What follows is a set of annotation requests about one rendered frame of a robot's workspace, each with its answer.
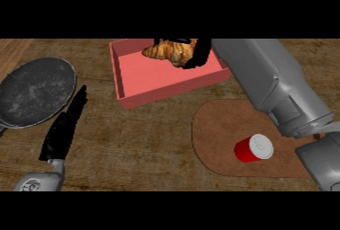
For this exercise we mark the brown cutting board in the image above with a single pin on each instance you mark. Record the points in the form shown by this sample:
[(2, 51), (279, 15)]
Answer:
[(239, 140)]

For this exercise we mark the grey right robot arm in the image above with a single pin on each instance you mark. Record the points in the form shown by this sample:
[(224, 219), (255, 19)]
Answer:
[(283, 99)]

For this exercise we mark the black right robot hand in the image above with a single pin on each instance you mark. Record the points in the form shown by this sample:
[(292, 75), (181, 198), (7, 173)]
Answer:
[(199, 52)]

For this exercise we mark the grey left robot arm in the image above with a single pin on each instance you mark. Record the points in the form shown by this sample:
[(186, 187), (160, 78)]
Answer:
[(42, 179)]

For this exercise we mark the pink cardboard box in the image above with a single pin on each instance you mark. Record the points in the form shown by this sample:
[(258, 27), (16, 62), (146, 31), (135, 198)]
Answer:
[(163, 75)]

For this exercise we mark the golden brown croissant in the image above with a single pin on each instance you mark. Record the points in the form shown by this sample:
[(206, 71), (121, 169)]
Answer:
[(172, 51)]

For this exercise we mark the dark grey frying pan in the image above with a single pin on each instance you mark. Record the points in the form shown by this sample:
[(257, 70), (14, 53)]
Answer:
[(36, 92)]

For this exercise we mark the red can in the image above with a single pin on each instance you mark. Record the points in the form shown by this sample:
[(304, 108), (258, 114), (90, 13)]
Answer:
[(254, 148)]

